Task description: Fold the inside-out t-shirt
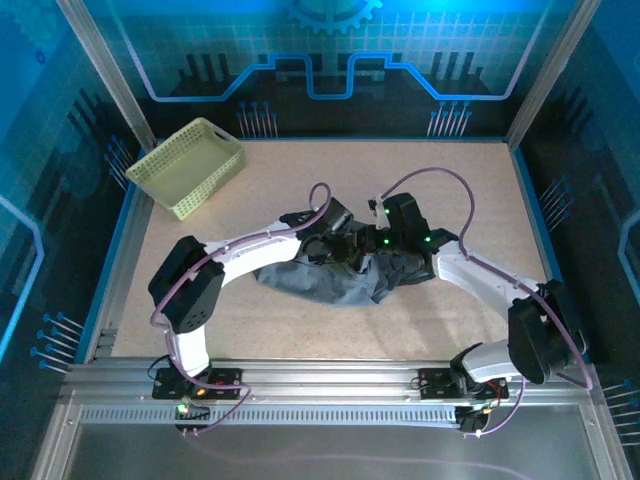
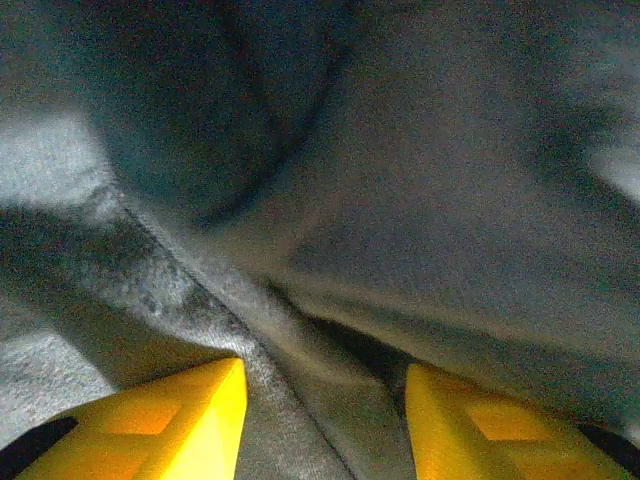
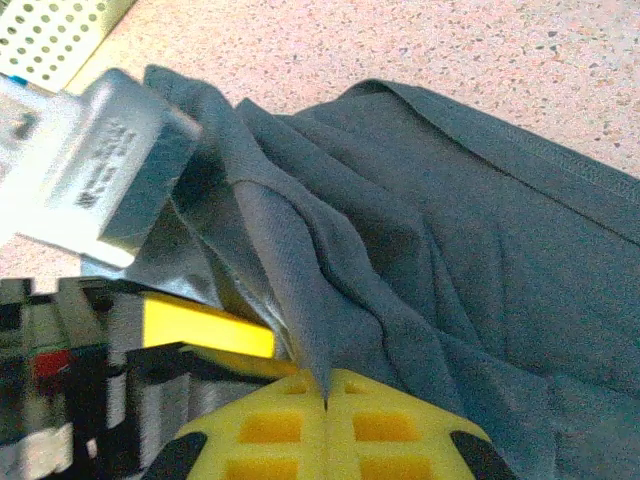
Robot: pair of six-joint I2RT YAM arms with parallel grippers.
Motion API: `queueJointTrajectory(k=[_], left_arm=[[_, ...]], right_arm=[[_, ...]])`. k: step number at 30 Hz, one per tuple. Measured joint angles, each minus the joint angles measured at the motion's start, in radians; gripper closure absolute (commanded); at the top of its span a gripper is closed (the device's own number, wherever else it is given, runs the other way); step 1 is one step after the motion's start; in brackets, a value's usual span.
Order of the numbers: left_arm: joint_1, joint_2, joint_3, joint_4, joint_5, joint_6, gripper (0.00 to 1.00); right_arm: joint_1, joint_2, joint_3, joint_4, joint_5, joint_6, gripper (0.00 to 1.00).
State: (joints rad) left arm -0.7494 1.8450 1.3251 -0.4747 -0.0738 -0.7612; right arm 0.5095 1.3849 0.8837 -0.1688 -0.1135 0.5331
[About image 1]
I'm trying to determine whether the grey t-shirt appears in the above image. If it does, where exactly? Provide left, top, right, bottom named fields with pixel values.
left=254, top=244, right=437, bottom=308

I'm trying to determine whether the green perforated plastic basket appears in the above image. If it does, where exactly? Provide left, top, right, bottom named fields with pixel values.
left=124, top=117, right=247, bottom=222

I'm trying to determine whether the black controller box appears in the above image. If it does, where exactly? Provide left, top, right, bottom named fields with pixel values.
left=173, top=399, right=212, bottom=433
left=455, top=402, right=494, bottom=435

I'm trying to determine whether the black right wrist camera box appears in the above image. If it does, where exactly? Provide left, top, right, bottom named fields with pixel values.
left=368, top=192, right=427, bottom=229

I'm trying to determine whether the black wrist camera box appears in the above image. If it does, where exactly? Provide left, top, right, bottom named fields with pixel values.
left=368, top=192, right=427, bottom=229
left=323, top=197, right=356, bottom=235

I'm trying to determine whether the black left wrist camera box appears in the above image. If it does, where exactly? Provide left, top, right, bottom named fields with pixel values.
left=323, top=197, right=356, bottom=235

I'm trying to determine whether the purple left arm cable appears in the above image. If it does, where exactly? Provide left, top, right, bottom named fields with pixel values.
left=149, top=182, right=334, bottom=437

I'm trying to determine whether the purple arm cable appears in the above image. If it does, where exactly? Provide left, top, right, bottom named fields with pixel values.
left=379, top=167, right=596, bottom=439
left=149, top=182, right=334, bottom=437

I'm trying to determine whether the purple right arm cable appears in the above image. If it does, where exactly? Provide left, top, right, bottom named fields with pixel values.
left=379, top=167, right=596, bottom=439

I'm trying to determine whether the aluminium frame cross rail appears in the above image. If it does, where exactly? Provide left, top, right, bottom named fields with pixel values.
left=62, top=357, right=601, bottom=402

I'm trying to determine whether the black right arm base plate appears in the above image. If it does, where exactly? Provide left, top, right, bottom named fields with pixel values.
left=417, top=367, right=510, bottom=401

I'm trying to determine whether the slotted grey cable duct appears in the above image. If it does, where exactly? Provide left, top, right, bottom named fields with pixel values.
left=79, top=404, right=462, bottom=427

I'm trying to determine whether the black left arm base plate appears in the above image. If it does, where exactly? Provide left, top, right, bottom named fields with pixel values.
left=152, top=367, right=244, bottom=400

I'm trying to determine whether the aluminium side rail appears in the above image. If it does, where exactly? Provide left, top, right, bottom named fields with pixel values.
left=82, top=187, right=152, bottom=364

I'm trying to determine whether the aluminium frame post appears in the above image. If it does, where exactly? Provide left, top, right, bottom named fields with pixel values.
left=505, top=0, right=604, bottom=150
left=54, top=0, right=157, bottom=150

